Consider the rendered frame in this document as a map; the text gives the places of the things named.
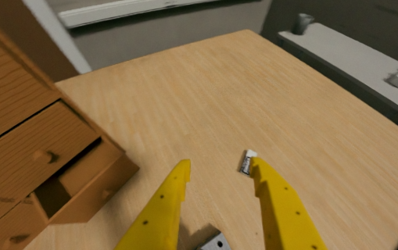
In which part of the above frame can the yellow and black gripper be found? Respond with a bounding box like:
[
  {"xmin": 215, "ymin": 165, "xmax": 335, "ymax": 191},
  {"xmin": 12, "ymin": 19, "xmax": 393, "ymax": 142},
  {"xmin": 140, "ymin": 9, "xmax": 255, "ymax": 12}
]
[{"xmin": 113, "ymin": 156, "xmax": 328, "ymax": 250}]

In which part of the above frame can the black and white eraser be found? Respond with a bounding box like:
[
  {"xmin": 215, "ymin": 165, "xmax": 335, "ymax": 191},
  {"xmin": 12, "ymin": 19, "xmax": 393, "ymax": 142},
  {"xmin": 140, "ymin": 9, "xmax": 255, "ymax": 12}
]
[{"xmin": 239, "ymin": 149, "xmax": 256, "ymax": 177}]

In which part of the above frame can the brown wooden chest of drawers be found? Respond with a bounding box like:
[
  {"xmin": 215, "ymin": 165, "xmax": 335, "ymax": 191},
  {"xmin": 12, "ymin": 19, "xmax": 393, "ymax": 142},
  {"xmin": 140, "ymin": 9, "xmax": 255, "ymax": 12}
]
[{"xmin": 0, "ymin": 36, "xmax": 125, "ymax": 219}]

